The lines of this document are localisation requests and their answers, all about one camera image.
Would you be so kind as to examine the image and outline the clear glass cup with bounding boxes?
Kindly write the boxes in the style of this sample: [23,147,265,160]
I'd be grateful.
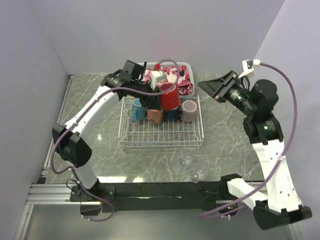
[190,165,208,183]
[178,152,195,169]

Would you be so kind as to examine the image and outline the light blue mug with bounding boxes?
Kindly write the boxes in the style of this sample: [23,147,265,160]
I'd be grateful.
[131,98,146,123]

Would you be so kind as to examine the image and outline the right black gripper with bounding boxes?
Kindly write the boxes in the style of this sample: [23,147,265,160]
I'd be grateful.
[197,69,256,116]

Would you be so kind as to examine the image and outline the pink camouflage cloth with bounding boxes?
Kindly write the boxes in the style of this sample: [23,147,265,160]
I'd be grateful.
[142,65,194,96]

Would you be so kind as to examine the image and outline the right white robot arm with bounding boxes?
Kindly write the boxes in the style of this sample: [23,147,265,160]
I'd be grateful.
[197,71,313,230]

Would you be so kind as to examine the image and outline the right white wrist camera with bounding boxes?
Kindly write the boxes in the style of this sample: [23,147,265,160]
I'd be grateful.
[238,59,261,78]

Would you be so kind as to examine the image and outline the salmon pink mug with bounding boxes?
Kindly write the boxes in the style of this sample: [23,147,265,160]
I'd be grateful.
[147,109,163,125]

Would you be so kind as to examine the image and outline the dark blue mug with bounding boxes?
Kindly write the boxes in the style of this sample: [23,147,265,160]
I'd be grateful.
[163,107,180,121]

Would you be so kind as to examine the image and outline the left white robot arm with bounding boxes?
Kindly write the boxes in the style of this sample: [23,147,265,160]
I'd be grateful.
[52,60,167,201]

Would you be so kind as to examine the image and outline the mauve purple mug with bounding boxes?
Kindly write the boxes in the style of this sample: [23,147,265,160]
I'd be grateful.
[181,100,197,123]

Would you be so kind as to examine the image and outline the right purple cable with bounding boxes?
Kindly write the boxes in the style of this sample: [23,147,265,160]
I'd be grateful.
[197,61,298,220]

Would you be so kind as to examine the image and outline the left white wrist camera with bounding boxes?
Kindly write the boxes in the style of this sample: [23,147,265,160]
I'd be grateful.
[149,70,167,90]

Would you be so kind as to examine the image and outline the purple cable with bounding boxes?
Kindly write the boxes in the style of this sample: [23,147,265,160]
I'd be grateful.
[197,61,298,220]
[50,58,180,222]

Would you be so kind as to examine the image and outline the white plastic basket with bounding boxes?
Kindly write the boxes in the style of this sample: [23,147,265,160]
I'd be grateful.
[139,62,195,97]

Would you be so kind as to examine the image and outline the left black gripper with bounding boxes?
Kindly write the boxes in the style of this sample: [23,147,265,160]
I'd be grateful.
[129,79,161,110]

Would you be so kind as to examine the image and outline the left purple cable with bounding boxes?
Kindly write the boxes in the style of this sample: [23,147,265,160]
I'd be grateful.
[50,58,180,222]

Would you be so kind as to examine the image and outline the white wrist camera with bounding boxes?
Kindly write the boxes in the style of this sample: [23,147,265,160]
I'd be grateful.
[238,59,261,78]
[149,70,167,90]

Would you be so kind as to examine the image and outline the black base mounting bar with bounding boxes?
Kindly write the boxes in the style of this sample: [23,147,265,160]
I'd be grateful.
[69,181,251,213]

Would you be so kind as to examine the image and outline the white wire dish rack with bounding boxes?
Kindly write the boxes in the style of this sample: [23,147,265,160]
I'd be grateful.
[118,95,205,148]

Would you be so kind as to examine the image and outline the red mug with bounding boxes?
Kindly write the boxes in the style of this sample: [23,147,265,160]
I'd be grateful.
[159,83,180,111]

